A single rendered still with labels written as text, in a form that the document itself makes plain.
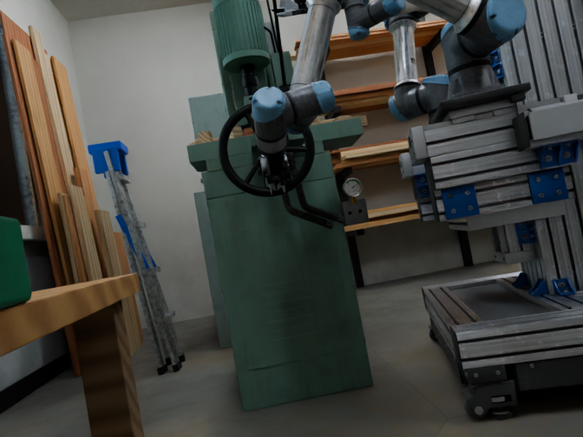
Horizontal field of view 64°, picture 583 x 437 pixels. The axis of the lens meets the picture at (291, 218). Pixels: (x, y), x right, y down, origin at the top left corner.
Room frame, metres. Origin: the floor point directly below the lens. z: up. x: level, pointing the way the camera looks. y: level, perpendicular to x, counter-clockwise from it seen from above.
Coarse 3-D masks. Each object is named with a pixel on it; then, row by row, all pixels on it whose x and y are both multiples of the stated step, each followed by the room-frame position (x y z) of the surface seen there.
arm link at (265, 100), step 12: (252, 96) 1.03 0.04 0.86; (264, 96) 1.02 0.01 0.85; (276, 96) 1.02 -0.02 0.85; (252, 108) 1.03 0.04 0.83; (264, 108) 1.00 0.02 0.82; (276, 108) 1.01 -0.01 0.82; (288, 108) 1.04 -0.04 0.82; (264, 120) 1.03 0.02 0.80; (276, 120) 1.03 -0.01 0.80; (288, 120) 1.05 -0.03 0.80; (264, 132) 1.06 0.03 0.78; (276, 132) 1.07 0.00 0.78
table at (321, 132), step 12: (348, 120) 1.59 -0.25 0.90; (360, 120) 1.59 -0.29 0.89; (312, 132) 1.58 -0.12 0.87; (324, 132) 1.58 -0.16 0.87; (336, 132) 1.59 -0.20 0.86; (348, 132) 1.59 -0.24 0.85; (360, 132) 1.59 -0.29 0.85; (204, 144) 1.55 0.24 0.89; (216, 144) 1.56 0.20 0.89; (228, 144) 1.56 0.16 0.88; (240, 144) 1.56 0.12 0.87; (252, 144) 1.47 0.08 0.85; (300, 144) 1.58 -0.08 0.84; (324, 144) 1.66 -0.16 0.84; (336, 144) 1.70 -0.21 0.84; (348, 144) 1.74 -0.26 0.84; (192, 156) 1.55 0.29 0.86; (204, 156) 1.55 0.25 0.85; (216, 156) 1.56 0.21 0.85; (228, 156) 1.56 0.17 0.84; (204, 168) 1.70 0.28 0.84
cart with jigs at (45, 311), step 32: (0, 224) 0.25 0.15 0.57; (0, 256) 0.24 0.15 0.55; (0, 288) 0.24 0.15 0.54; (64, 288) 0.45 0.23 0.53; (96, 288) 0.41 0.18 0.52; (128, 288) 0.53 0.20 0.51; (0, 320) 0.24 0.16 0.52; (32, 320) 0.28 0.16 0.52; (64, 320) 0.33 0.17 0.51; (96, 320) 0.52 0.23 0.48; (0, 352) 0.24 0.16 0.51; (96, 352) 0.52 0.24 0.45; (128, 352) 0.56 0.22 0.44; (96, 384) 0.52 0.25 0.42; (128, 384) 0.54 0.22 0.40; (96, 416) 0.52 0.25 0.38; (128, 416) 0.53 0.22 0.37
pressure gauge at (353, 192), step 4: (348, 180) 1.52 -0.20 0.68; (352, 180) 1.52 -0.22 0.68; (356, 180) 1.53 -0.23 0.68; (344, 184) 1.52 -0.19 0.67; (348, 184) 1.52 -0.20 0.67; (352, 184) 1.52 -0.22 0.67; (356, 184) 1.53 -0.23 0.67; (360, 184) 1.52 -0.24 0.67; (344, 188) 1.52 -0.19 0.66; (348, 188) 1.52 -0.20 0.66; (352, 188) 1.52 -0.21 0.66; (356, 188) 1.53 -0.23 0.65; (360, 188) 1.53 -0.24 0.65; (344, 192) 1.53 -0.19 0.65; (348, 192) 1.52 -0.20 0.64; (352, 192) 1.52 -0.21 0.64; (356, 192) 1.52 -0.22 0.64; (360, 192) 1.52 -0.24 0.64; (348, 196) 1.54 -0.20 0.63; (352, 196) 1.52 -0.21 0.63; (356, 196) 1.52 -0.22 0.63; (352, 200) 1.54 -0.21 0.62
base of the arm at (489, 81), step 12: (480, 60) 1.25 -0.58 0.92; (456, 72) 1.28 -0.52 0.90; (468, 72) 1.26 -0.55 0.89; (480, 72) 1.25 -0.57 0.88; (492, 72) 1.27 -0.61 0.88; (456, 84) 1.28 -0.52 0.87; (468, 84) 1.25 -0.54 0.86; (480, 84) 1.24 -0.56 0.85; (492, 84) 1.24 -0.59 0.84; (456, 96) 1.27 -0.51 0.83
